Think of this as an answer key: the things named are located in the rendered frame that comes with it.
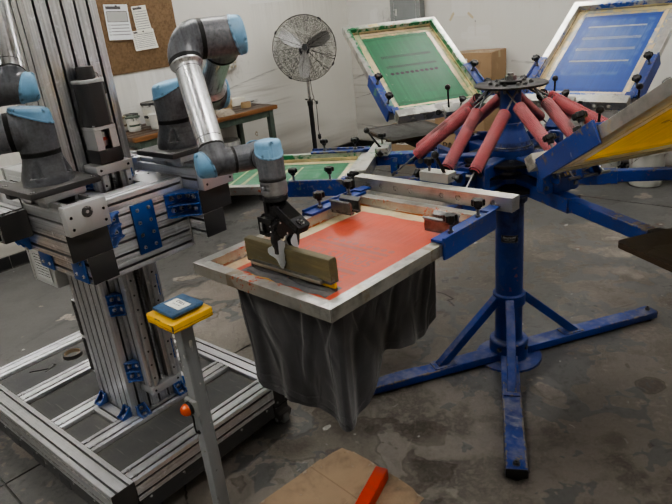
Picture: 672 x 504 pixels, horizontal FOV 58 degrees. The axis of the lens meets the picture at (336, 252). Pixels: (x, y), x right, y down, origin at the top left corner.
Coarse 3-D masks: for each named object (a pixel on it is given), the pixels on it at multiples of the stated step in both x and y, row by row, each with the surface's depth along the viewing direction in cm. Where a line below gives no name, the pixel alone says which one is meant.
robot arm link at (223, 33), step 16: (224, 16) 178; (208, 32) 174; (224, 32) 176; (240, 32) 177; (208, 48) 176; (224, 48) 178; (240, 48) 180; (208, 64) 192; (224, 64) 187; (208, 80) 201; (224, 80) 205; (224, 96) 218
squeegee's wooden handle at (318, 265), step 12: (252, 240) 181; (264, 240) 179; (252, 252) 183; (264, 252) 179; (288, 252) 171; (300, 252) 168; (312, 252) 166; (276, 264) 177; (288, 264) 173; (300, 264) 169; (312, 264) 165; (324, 264) 162; (336, 264) 163; (312, 276) 167; (324, 276) 164; (336, 276) 164
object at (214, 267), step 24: (312, 216) 215; (216, 264) 182; (408, 264) 168; (240, 288) 172; (264, 288) 164; (288, 288) 161; (360, 288) 157; (384, 288) 162; (312, 312) 153; (336, 312) 149
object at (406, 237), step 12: (396, 228) 206; (408, 228) 205; (420, 228) 204; (372, 240) 198; (384, 240) 197; (396, 240) 196; (408, 240) 195; (420, 240) 194; (396, 252) 186; (408, 252) 185; (384, 264) 179; (360, 276) 173; (348, 288) 166
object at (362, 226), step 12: (360, 216) 221; (372, 216) 220; (384, 216) 219; (324, 228) 213; (336, 228) 212; (348, 228) 211; (360, 228) 210; (372, 228) 208; (384, 228) 207; (300, 240) 205; (312, 240) 203; (360, 240) 199
